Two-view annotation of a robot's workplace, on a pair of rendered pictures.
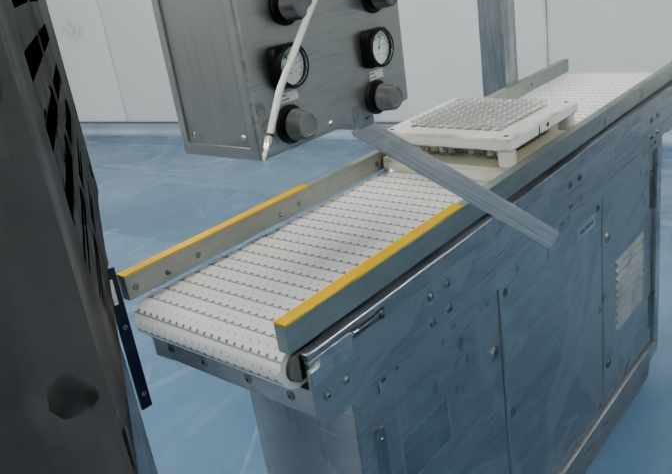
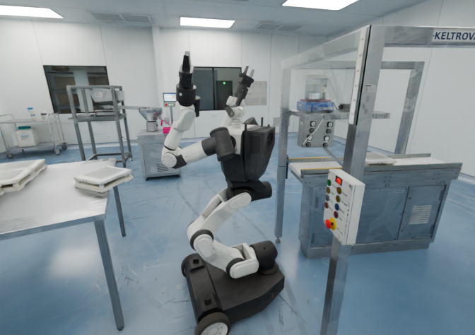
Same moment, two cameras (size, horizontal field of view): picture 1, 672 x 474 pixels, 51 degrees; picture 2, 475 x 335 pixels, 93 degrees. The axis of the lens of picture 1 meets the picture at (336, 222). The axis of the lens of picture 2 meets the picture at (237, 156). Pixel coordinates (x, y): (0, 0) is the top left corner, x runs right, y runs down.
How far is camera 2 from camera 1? 108 cm
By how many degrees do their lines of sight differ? 39
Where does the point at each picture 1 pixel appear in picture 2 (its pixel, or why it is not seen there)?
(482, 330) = not seen: hidden behind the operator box
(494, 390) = not seen: hidden behind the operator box
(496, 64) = (398, 148)
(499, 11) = (402, 136)
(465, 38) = (455, 139)
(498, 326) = not seen: hidden behind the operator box
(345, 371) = (309, 181)
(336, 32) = (319, 135)
